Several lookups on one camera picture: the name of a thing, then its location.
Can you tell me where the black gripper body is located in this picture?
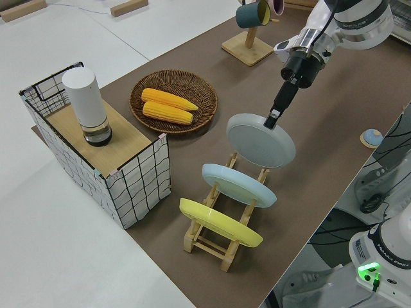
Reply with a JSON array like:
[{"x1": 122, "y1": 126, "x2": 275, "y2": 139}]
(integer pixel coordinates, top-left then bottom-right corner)
[{"x1": 281, "y1": 47, "x2": 328, "y2": 89}]

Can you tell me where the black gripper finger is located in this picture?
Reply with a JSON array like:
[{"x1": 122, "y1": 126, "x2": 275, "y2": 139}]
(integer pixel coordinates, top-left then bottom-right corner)
[
  {"x1": 277, "y1": 83, "x2": 300, "y2": 119},
  {"x1": 263, "y1": 81, "x2": 292, "y2": 130}
]

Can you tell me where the gray plate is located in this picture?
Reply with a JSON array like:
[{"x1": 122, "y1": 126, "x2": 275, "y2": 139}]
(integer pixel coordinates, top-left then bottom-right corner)
[{"x1": 226, "y1": 112, "x2": 297, "y2": 168}]

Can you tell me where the light blue plate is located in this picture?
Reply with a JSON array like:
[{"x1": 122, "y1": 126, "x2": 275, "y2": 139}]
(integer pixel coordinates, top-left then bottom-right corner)
[{"x1": 201, "y1": 163, "x2": 277, "y2": 209}]

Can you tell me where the yellow plate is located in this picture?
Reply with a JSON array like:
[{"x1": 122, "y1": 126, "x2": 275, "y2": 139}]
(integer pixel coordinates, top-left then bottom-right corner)
[{"x1": 179, "y1": 198, "x2": 264, "y2": 248}]

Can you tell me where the wooden plate rack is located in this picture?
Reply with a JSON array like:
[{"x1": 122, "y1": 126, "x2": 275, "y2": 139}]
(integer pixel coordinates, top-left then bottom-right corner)
[{"x1": 183, "y1": 152, "x2": 270, "y2": 273}]

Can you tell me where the wooden mug tree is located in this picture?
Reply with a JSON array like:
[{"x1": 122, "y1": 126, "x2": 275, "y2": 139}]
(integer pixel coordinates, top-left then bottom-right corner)
[{"x1": 221, "y1": 0, "x2": 280, "y2": 67}]

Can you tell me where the pink mug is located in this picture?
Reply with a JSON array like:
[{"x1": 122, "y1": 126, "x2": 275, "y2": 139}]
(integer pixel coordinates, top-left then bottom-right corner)
[{"x1": 268, "y1": 0, "x2": 285, "y2": 16}]

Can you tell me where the dark blue mug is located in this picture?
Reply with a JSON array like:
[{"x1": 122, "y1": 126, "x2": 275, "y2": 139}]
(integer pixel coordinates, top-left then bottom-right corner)
[{"x1": 236, "y1": 0, "x2": 272, "y2": 29}]

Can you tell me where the brown wicker basket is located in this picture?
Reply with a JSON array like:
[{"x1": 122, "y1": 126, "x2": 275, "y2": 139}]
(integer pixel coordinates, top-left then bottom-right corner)
[{"x1": 129, "y1": 69, "x2": 218, "y2": 134}]

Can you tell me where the blue call bell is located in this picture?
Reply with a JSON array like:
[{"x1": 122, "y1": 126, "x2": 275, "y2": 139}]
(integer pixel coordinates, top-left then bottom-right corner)
[{"x1": 360, "y1": 128, "x2": 383, "y2": 149}]

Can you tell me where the brown table mat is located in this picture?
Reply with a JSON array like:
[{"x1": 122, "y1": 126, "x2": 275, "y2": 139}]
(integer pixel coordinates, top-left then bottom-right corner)
[{"x1": 31, "y1": 0, "x2": 411, "y2": 308}]

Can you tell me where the white toaster oven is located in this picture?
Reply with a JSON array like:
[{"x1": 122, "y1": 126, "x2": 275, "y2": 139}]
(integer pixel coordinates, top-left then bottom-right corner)
[{"x1": 389, "y1": 0, "x2": 411, "y2": 41}]

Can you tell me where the yellow corn cob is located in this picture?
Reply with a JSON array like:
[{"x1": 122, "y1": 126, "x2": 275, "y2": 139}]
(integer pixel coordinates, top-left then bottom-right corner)
[
  {"x1": 141, "y1": 88, "x2": 199, "y2": 112},
  {"x1": 142, "y1": 101, "x2": 194, "y2": 125}
]

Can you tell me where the short wooden block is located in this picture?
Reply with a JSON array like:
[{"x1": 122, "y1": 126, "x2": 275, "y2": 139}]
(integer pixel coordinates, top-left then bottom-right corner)
[{"x1": 110, "y1": 0, "x2": 150, "y2": 18}]

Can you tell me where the long wooden block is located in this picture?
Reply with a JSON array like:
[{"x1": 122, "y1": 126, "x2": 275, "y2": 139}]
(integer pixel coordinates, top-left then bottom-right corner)
[{"x1": 0, "y1": 0, "x2": 48, "y2": 23}]

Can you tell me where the black base cable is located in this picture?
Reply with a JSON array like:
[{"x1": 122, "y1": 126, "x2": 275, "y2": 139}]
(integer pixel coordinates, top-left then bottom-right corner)
[{"x1": 358, "y1": 121, "x2": 411, "y2": 225}]

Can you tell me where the black wire grid basket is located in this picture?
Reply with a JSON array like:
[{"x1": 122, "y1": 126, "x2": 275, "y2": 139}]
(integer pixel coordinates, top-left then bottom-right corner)
[{"x1": 18, "y1": 62, "x2": 171, "y2": 230}]

